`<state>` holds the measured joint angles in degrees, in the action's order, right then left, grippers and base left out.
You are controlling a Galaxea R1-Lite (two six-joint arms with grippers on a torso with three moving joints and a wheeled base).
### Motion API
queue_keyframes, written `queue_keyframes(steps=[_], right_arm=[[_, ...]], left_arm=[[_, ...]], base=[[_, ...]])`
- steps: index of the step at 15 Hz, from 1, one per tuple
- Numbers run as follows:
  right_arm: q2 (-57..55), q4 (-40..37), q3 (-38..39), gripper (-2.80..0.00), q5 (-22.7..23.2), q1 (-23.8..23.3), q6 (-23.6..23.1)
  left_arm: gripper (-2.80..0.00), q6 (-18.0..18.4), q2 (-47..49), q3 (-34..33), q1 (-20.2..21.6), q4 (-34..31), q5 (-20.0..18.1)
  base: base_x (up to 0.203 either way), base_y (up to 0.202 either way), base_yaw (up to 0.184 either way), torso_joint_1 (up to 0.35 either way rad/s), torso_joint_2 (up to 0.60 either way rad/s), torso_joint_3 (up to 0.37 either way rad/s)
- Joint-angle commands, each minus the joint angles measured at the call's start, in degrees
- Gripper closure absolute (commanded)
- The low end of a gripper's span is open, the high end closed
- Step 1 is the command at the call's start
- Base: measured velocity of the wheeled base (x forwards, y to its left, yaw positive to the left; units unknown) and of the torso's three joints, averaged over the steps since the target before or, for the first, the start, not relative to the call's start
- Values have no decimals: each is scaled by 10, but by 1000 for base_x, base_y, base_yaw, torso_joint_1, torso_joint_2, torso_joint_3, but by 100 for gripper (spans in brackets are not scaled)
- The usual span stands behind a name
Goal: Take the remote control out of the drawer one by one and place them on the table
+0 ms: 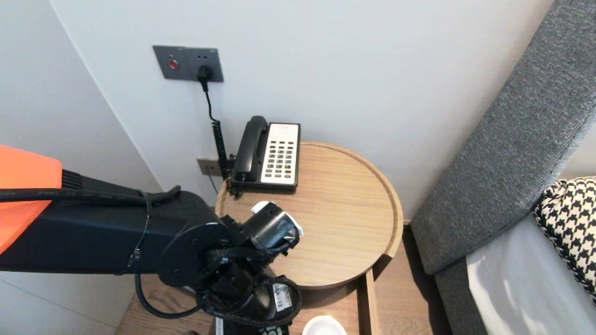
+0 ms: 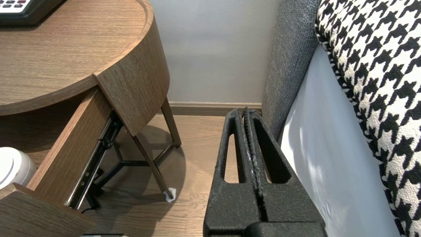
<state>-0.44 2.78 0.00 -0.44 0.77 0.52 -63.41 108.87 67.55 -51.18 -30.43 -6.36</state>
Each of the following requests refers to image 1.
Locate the black remote control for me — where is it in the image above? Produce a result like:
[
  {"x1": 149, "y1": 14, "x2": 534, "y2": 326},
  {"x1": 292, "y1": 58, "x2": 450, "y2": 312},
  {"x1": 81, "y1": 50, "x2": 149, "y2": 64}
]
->
[{"x1": 217, "y1": 318, "x2": 290, "y2": 335}]

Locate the white round lidded box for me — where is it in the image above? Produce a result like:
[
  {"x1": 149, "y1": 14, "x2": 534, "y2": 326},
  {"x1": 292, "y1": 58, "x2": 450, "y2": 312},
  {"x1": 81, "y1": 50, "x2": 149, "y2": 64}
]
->
[{"x1": 302, "y1": 316, "x2": 347, "y2": 335}]

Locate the curved front wooden drawer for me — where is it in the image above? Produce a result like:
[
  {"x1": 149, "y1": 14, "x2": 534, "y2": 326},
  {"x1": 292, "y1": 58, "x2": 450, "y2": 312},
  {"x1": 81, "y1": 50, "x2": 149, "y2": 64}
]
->
[{"x1": 208, "y1": 270, "x2": 380, "y2": 335}]

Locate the white left wrist end plate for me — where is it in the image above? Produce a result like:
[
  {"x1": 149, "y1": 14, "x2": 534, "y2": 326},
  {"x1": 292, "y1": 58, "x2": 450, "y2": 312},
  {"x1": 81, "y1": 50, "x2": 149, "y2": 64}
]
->
[{"x1": 251, "y1": 201, "x2": 304, "y2": 236}]

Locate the round wooden side table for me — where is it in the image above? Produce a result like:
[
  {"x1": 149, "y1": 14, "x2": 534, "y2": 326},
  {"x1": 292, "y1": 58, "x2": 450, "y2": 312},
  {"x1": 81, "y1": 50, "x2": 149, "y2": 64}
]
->
[{"x1": 215, "y1": 142, "x2": 404, "y2": 290}]

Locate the black and white desk telephone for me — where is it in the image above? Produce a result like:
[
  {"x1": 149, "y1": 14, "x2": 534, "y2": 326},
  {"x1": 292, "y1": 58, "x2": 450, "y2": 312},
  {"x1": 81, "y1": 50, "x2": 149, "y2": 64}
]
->
[{"x1": 231, "y1": 122, "x2": 301, "y2": 190}]

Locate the black telephone handset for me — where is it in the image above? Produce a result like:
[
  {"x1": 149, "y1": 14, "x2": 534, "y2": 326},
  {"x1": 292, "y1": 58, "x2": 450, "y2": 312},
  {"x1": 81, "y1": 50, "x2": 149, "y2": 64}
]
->
[{"x1": 233, "y1": 116, "x2": 270, "y2": 182}]

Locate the black power plug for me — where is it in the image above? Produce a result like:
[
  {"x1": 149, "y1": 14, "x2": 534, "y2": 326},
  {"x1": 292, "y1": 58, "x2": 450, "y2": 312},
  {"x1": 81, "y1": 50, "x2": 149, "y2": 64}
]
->
[{"x1": 197, "y1": 66, "x2": 214, "y2": 91}]

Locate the grey upholstered headboard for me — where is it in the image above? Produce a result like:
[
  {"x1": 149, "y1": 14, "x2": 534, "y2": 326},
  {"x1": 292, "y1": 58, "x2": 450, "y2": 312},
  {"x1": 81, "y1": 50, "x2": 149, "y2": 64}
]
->
[{"x1": 410, "y1": 0, "x2": 596, "y2": 275}]

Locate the black white houndstooth pillow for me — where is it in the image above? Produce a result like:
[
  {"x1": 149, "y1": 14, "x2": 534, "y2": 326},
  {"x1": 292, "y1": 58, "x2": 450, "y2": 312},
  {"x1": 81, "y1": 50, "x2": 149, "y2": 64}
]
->
[{"x1": 532, "y1": 177, "x2": 596, "y2": 305}]

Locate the black braided sleeve cable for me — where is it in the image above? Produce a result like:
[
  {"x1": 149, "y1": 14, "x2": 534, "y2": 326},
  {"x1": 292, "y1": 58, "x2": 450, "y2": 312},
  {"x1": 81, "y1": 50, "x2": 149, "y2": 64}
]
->
[{"x1": 205, "y1": 241, "x2": 290, "y2": 268}]

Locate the black coiled handset cord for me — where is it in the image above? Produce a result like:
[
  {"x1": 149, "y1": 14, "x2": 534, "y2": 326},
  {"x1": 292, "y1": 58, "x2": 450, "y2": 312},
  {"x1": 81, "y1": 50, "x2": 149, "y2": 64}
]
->
[{"x1": 227, "y1": 172, "x2": 247, "y2": 198}]

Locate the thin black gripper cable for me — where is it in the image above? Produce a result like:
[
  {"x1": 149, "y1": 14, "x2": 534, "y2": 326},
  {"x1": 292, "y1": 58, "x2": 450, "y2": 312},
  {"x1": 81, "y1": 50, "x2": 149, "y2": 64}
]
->
[{"x1": 196, "y1": 275, "x2": 303, "y2": 327}]

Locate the beige wall phone socket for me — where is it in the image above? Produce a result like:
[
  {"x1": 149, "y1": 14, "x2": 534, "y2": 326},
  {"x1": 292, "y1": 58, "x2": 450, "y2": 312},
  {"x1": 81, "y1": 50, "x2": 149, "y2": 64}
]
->
[{"x1": 197, "y1": 157, "x2": 224, "y2": 176}]

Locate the black coiled power cable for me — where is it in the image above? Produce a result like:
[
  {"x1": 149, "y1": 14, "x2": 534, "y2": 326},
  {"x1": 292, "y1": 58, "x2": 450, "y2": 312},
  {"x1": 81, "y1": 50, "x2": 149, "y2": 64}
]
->
[{"x1": 204, "y1": 81, "x2": 231, "y2": 180}]

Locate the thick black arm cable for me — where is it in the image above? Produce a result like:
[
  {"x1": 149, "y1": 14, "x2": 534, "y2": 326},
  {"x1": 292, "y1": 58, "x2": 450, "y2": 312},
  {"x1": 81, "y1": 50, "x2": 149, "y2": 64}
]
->
[{"x1": 0, "y1": 185, "x2": 201, "y2": 320}]

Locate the grey wall power socket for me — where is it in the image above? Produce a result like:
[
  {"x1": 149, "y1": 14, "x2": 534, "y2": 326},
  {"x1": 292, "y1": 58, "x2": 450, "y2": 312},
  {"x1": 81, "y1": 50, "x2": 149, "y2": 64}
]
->
[{"x1": 185, "y1": 47, "x2": 224, "y2": 83}]

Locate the grey switch plate red button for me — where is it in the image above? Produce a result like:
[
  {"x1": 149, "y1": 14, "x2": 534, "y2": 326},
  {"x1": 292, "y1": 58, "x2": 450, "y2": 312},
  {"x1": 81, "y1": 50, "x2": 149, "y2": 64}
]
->
[{"x1": 154, "y1": 45, "x2": 188, "y2": 80}]

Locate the grey fabric bed frame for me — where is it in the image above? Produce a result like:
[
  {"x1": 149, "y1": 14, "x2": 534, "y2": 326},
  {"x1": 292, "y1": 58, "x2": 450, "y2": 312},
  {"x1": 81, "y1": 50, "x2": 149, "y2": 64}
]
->
[{"x1": 433, "y1": 258, "x2": 487, "y2": 335}]

